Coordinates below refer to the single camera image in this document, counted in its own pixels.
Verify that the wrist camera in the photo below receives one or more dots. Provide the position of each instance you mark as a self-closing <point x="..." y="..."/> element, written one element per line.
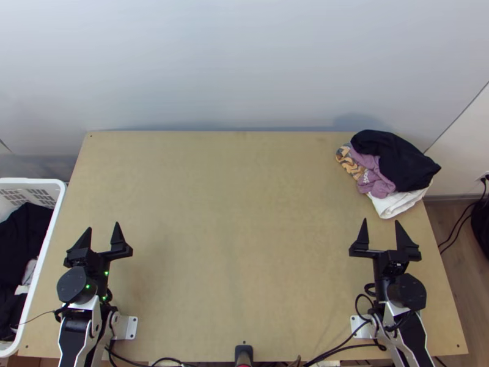
<point x="76" y="262"/>
<point x="396" y="267"/>

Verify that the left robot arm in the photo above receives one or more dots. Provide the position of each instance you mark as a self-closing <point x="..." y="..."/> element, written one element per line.
<point x="74" y="286"/>

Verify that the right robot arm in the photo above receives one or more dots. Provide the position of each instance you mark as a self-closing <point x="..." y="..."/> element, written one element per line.
<point x="407" y="292"/>

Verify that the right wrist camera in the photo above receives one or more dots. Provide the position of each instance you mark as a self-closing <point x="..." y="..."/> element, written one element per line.
<point x="396" y="267"/>

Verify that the white laundry basket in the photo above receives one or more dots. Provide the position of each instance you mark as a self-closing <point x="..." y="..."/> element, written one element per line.
<point x="53" y="214"/>

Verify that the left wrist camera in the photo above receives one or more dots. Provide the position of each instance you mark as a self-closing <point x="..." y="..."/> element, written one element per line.
<point x="76" y="262"/>

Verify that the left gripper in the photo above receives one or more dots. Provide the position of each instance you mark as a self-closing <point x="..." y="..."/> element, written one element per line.
<point x="100" y="260"/>

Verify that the heap of clothes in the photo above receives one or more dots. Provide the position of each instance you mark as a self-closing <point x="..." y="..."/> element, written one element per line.
<point x="19" y="237"/>

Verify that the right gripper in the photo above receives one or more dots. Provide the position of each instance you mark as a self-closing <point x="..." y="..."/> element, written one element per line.
<point x="380" y="263"/>

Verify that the white wall socket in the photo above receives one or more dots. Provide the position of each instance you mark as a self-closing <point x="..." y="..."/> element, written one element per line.
<point x="482" y="178"/>

